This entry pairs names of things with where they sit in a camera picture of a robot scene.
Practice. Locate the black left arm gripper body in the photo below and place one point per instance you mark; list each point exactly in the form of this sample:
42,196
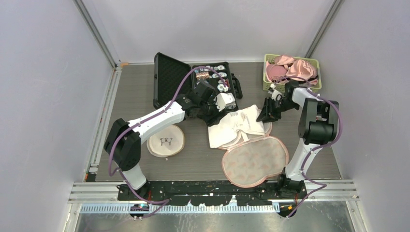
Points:
210,113

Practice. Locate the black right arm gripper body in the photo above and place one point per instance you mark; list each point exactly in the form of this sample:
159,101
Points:
275,108

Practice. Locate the white bra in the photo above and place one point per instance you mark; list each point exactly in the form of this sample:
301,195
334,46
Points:
244,120

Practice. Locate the floral mesh laundry bag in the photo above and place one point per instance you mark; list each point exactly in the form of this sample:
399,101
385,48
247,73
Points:
249,163

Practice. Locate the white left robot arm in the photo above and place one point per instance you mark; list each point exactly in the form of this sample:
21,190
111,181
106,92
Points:
124,140

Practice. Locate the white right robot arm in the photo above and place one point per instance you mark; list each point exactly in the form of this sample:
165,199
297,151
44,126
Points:
317,128

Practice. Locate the green plastic basket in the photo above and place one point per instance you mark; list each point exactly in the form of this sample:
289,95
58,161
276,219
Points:
280,86

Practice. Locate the pink bras in basket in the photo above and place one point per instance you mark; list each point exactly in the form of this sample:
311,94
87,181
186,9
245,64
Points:
284,68

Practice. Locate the black poker chip case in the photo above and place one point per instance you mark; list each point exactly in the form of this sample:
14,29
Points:
169,72

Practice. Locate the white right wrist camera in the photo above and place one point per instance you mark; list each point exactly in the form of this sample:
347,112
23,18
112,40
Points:
275,94

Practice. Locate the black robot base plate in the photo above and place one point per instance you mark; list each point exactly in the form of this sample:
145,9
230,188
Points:
215,193

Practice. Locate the aluminium frame rail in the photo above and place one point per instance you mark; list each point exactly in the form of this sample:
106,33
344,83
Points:
94,31

